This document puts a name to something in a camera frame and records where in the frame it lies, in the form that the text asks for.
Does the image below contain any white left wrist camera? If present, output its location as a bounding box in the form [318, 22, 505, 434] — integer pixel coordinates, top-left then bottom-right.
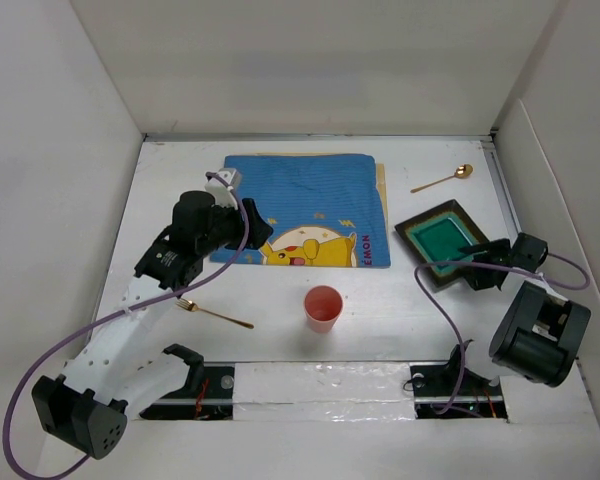
[204, 168, 242, 209]

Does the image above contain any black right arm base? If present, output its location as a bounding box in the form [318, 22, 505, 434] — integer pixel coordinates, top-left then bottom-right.
[402, 345, 508, 420]

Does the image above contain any pink plastic cup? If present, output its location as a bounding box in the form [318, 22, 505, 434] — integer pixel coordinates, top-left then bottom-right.
[303, 285, 344, 334]

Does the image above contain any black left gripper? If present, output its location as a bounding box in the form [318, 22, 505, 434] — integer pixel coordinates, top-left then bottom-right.
[197, 197, 271, 257]

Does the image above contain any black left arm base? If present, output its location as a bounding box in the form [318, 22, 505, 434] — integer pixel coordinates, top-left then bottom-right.
[139, 344, 235, 421]

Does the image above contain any gold fork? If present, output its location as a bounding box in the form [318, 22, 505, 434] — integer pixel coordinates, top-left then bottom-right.
[176, 298, 255, 330]

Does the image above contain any green square ceramic plate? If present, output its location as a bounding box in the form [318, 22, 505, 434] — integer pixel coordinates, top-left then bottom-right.
[394, 199, 489, 264]

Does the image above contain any blue Pikachu placemat cloth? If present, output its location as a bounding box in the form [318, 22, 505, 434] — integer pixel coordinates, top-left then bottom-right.
[224, 154, 391, 268]

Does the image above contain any gold spoon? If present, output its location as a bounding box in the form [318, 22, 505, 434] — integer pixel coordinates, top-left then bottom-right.
[410, 164, 474, 194]

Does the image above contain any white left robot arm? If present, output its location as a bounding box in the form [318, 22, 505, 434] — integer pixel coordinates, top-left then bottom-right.
[32, 187, 273, 459]

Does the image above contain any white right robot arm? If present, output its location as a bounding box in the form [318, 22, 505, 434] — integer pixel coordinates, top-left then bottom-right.
[458, 233, 591, 388]

